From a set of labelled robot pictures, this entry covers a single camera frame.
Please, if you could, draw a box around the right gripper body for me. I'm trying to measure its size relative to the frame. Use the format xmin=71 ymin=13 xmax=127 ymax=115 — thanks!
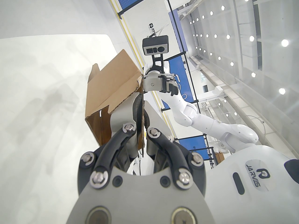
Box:
xmin=143 ymin=72 xmax=164 ymax=93

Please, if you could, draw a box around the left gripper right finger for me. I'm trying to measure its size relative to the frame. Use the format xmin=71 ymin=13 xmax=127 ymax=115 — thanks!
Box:
xmin=143 ymin=111 xmax=207 ymax=196

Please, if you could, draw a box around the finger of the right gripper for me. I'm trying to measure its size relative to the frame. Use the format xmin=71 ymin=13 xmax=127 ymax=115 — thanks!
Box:
xmin=163 ymin=75 xmax=180 ymax=96

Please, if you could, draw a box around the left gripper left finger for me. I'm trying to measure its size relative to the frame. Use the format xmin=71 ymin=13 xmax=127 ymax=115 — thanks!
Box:
xmin=78 ymin=92 xmax=145 ymax=188

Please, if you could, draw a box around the small brown carton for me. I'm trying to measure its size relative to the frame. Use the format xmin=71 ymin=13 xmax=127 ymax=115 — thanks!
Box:
xmin=85 ymin=49 xmax=150 ymax=158

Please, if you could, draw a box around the blue and white partition panel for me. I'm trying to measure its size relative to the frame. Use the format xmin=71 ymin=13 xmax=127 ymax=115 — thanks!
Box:
xmin=107 ymin=0 xmax=188 ymax=71
xmin=161 ymin=52 xmax=199 ymax=112
xmin=174 ymin=133 xmax=224 ymax=165

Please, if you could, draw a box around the robot body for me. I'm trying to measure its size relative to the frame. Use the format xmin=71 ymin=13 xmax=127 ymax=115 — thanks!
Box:
xmin=205 ymin=144 xmax=299 ymax=224

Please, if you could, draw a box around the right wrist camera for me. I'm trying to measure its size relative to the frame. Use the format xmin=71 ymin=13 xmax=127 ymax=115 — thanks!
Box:
xmin=142 ymin=35 xmax=169 ymax=74

